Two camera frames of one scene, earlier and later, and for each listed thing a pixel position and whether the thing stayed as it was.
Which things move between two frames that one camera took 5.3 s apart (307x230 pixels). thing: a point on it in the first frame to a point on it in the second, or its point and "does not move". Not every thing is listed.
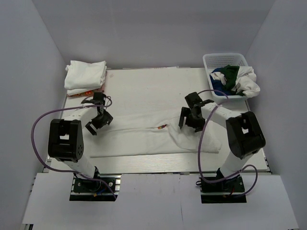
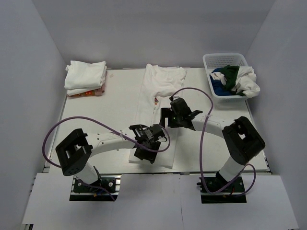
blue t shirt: [218, 85] does not move
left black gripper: [107, 118] to [150, 156]
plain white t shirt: [246, 81] does not move
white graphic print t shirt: [150, 135] to [159, 84]
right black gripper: [185, 112] to [167, 112]
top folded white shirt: [80, 74] does not move
